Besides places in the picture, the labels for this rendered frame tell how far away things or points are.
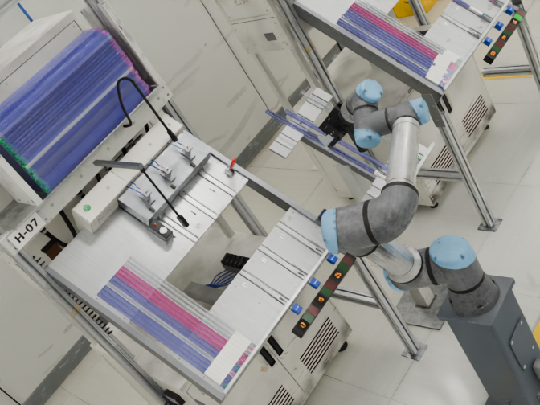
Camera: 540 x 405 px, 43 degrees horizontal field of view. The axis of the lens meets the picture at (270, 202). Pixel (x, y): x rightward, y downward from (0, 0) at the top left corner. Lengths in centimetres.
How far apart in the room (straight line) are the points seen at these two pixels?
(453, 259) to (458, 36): 128
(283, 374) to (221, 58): 237
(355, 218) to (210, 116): 283
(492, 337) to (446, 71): 116
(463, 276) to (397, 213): 44
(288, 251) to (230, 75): 238
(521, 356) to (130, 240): 131
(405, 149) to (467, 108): 174
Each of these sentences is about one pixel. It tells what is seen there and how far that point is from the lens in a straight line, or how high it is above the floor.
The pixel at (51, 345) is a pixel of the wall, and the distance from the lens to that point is 408.
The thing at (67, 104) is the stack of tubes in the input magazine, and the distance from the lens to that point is 228.
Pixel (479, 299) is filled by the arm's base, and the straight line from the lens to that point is 215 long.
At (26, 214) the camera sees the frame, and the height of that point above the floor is 139.
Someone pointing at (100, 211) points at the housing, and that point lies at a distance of 233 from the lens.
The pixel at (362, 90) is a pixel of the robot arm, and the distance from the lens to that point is 205.
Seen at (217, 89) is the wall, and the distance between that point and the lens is 450.
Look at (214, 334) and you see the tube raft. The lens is 223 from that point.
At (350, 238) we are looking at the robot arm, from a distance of 173.
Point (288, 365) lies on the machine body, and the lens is 280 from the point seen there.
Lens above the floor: 215
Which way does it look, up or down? 31 degrees down
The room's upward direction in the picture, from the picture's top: 34 degrees counter-clockwise
